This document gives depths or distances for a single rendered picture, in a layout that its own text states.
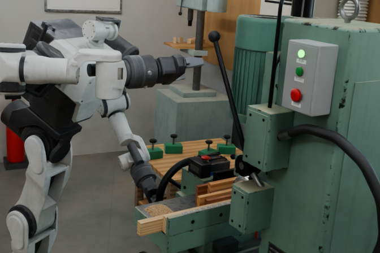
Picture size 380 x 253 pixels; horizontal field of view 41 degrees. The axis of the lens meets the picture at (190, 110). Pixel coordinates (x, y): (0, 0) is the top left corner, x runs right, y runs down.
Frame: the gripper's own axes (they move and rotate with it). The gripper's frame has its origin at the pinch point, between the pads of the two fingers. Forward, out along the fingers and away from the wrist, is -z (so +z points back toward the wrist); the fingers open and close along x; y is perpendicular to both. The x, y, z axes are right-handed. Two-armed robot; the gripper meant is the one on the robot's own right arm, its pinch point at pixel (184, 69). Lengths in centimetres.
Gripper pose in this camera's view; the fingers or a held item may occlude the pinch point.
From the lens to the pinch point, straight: 143.1
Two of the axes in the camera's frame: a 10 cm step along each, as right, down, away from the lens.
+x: -4.9, 3.0, 8.2
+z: -8.4, 0.9, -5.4
